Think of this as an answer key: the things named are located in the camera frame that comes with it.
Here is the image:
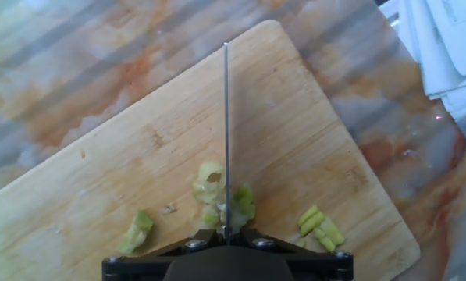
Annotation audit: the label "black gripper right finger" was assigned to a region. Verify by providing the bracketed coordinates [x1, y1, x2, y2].
[229, 229, 354, 281]

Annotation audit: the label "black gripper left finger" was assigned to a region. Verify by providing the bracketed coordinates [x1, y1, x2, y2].
[102, 229, 226, 281]

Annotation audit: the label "wooden cutting board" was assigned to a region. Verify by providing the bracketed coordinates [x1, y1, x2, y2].
[0, 19, 421, 281]

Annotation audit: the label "steel cleaver knife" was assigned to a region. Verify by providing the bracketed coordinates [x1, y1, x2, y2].
[222, 41, 231, 240]

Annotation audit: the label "green scallion stalk piece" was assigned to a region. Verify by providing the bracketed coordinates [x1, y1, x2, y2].
[313, 216, 346, 253]

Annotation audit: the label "orange marble patterned mat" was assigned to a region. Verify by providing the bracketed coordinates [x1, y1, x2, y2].
[0, 0, 466, 281]

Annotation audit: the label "white paper sheets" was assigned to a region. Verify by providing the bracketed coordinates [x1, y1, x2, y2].
[379, 0, 466, 122]

